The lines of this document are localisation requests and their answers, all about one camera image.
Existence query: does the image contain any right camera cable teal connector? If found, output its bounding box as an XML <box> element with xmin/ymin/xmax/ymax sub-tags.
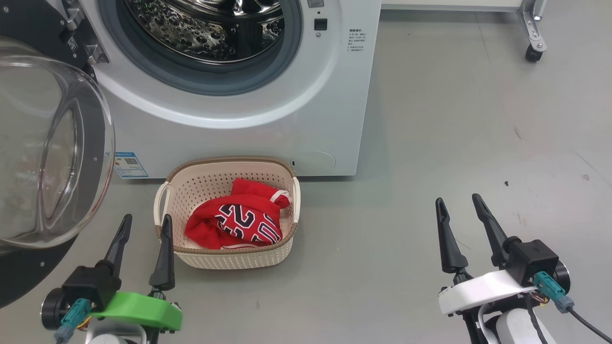
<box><xmin>533</xmin><ymin>271</ymin><xmax>612</xmax><ymax>344</ymax></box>

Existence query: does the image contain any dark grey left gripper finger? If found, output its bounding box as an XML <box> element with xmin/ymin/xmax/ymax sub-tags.
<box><xmin>96</xmin><ymin>214</ymin><xmax>133</xmax><ymax>279</ymax></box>
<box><xmin>149</xmin><ymin>214</ymin><xmax>176</xmax><ymax>292</ymax></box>

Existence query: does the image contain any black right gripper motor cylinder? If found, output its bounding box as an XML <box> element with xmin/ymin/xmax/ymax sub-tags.
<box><xmin>554</xmin><ymin>260</ymin><xmax>571</xmax><ymax>293</ymax></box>

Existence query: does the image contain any printed text sticker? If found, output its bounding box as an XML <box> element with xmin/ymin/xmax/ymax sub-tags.
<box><xmin>348</xmin><ymin>28</ymin><xmax>368</xmax><ymax>59</ymax></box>

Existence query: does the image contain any cream perforated laundry basket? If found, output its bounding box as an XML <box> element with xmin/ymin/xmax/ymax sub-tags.
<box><xmin>153</xmin><ymin>156</ymin><xmax>302</xmax><ymax>270</ymax></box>

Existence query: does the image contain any white front-load washing machine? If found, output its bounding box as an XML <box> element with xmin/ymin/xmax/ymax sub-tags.
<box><xmin>79</xmin><ymin>0</ymin><xmax>382</xmax><ymax>180</ymax></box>

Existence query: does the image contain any white rolling partition panel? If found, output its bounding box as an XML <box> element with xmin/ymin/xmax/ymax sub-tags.
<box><xmin>381</xmin><ymin>0</ymin><xmax>548</xmax><ymax>63</ymax></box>

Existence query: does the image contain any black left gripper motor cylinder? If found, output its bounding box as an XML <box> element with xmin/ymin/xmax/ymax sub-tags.
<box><xmin>41</xmin><ymin>287</ymin><xmax>67</xmax><ymax>330</ymax></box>

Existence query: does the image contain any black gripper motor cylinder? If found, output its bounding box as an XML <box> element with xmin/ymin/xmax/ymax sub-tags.
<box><xmin>554</xmin><ymin>260</ymin><xmax>571</xmax><ymax>293</ymax></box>
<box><xmin>41</xmin><ymin>287</ymin><xmax>67</xmax><ymax>330</ymax></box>

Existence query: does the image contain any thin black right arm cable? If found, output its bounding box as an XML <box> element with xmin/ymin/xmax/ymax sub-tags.
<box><xmin>524</xmin><ymin>294</ymin><xmax>550</xmax><ymax>344</ymax></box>

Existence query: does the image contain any dark round washer door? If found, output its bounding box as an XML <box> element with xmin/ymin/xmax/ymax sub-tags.
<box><xmin>0</xmin><ymin>0</ymin><xmax>116</xmax><ymax>309</ymax></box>

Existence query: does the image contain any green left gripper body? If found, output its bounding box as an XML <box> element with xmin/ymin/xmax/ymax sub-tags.
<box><xmin>90</xmin><ymin>290</ymin><xmax>184</xmax><ymax>333</ymax></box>

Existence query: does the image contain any metal door hinge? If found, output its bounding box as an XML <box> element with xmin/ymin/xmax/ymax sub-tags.
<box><xmin>60</xmin><ymin>0</ymin><xmax>109</xmax><ymax>65</ymax></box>

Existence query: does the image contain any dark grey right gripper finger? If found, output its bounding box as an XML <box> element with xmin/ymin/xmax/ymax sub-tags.
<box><xmin>472</xmin><ymin>193</ymin><xmax>510</xmax><ymax>269</ymax></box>
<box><xmin>435</xmin><ymin>197</ymin><xmax>469</xmax><ymax>275</ymax></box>

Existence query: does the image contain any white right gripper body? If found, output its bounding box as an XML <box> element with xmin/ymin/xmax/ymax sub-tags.
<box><xmin>438</xmin><ymin>271</ymin><xmax>539</xmax><ymax>316</ymax></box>

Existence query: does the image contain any round drain filter cover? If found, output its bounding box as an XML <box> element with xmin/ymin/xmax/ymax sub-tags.
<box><xmin>291</xmin><ymin>151</ymin><xmax>337</xmax><ymax>175</ymax></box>

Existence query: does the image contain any red jersey with number print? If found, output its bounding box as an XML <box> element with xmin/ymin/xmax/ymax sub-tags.
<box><xmin>210</xmin><ymin>178</ymin><xmax>292</xmax><ymax>250</ymax></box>

